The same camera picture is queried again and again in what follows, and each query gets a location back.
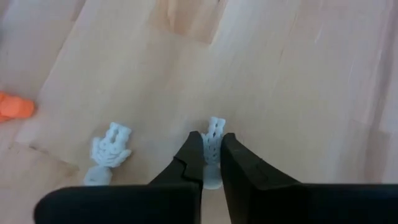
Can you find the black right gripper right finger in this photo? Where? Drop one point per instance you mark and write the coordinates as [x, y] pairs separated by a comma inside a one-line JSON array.
[[242, 168]]

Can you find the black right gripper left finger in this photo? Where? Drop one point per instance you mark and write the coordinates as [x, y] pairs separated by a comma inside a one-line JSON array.
[[189, 161]]

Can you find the small white skeleton piece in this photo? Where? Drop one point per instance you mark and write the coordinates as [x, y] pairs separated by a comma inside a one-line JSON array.
[[214, 126], [109, 149]]

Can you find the small orange skeleton piece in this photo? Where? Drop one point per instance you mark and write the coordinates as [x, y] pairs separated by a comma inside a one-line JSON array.
[[15, 107]]

